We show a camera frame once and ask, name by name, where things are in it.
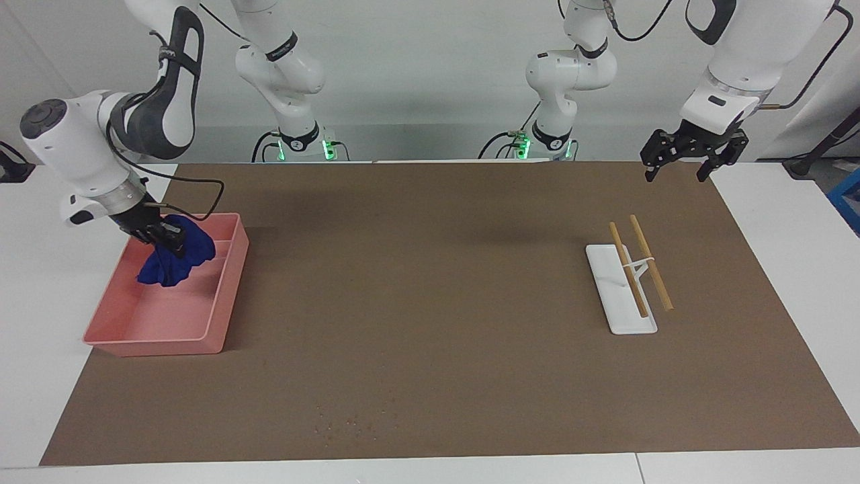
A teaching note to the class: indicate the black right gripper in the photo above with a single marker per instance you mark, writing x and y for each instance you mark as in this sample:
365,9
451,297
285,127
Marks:
138,218

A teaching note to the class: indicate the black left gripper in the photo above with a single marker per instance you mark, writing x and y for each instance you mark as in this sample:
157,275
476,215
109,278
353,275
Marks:
695,142

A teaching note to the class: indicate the blue towel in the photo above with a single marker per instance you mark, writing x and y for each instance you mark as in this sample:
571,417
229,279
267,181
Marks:
178,259

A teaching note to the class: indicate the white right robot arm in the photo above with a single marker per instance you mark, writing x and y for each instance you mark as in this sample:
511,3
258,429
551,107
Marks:
80,148

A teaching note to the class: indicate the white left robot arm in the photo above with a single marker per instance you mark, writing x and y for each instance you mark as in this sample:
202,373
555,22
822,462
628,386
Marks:
739,60

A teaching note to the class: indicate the pink plastic bin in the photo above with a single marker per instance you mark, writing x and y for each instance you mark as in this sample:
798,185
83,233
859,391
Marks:
168,316

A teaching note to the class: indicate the wooden dowel rod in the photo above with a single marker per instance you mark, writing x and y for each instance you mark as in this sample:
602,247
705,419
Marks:
655,279
635,292

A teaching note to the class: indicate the black stand leg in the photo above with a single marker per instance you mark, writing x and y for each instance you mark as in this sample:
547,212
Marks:
823,144

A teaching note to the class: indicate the black clamp object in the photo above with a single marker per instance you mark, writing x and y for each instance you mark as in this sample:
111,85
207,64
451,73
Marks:
13,168

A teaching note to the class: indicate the brown table mat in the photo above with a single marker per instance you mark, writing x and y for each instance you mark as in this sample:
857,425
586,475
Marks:
437,376

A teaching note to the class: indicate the blue frame object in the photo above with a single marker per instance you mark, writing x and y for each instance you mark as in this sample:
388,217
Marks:
848,202

